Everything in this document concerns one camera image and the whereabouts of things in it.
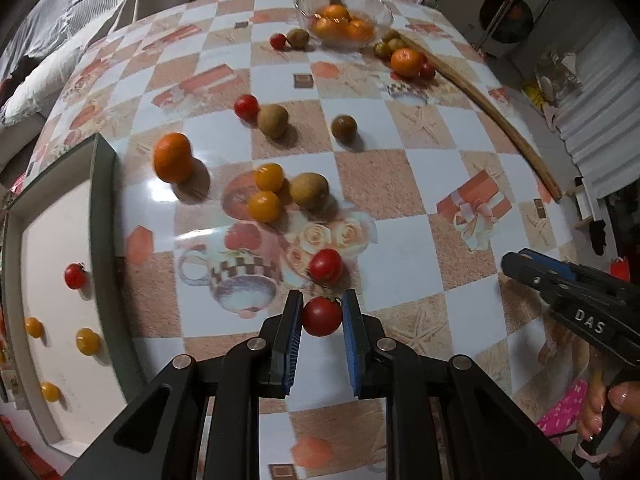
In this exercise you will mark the red cherry tomato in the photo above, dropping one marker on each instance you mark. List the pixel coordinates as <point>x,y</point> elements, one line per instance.
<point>426,70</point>
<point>321,316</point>
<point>246,107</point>
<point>278,40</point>
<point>325,266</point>
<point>75,276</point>

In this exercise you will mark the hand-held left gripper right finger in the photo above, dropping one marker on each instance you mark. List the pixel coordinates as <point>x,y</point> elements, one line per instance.
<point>352,347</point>

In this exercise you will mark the pink spotted cloth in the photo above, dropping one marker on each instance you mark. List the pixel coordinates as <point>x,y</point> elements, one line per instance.
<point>565,405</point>

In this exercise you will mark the round brown-green fruit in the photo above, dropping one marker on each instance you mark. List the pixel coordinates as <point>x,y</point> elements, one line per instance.
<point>344,127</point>

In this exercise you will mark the white tray with green rim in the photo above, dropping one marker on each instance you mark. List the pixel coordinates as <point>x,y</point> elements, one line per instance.
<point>55,240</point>

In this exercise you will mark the yellow cherry tomato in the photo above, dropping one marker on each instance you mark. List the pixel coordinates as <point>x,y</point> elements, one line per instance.
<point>264,206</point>
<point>33,327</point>
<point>50,391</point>
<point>87,341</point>
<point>269,177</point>

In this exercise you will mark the clear glass bowl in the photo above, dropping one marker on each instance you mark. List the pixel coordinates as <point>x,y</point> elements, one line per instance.
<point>382,12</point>

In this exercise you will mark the white pillow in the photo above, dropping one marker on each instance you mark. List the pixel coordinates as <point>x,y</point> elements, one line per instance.
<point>45,77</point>

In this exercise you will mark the long wooden stick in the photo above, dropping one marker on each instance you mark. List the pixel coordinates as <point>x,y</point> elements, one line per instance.
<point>480,102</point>

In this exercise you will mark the corrugated metal sheet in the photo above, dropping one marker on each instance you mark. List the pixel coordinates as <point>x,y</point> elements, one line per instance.
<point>600,145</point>

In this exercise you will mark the small green fruit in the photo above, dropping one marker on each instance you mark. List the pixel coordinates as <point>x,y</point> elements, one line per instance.
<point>382,49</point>
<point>393,36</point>

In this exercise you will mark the round black object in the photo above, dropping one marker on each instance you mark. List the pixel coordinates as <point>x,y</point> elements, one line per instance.
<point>505,17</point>

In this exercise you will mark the person's right hand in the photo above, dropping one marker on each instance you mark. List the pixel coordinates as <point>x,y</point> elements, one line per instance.
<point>590,410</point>

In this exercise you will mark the brown kiwi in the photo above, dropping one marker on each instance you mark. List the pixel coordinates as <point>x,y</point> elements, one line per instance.
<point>309,190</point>
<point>298,38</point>
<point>272,121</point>

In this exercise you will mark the small wooden stool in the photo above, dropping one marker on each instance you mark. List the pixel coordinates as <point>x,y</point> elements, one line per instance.
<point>582,205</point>

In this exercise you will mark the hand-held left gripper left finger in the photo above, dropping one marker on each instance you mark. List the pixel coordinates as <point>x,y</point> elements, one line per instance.
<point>292,347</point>

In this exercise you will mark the orange mandarin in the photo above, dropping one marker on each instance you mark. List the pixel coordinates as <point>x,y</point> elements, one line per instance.
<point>335,12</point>
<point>326,28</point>
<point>406,62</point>
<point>359,31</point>
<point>173,157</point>

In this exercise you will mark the checkered printed tablecloth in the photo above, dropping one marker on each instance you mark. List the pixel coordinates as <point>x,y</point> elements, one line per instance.
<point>400,185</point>

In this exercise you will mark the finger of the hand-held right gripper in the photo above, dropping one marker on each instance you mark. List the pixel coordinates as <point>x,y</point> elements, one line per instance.
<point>525,272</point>
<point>547,262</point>

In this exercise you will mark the grey striped bedding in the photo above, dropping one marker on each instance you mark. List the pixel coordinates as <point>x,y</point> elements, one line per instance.
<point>65,7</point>

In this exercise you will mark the white plastic bag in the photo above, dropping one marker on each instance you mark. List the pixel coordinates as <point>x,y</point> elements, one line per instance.
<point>555,70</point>

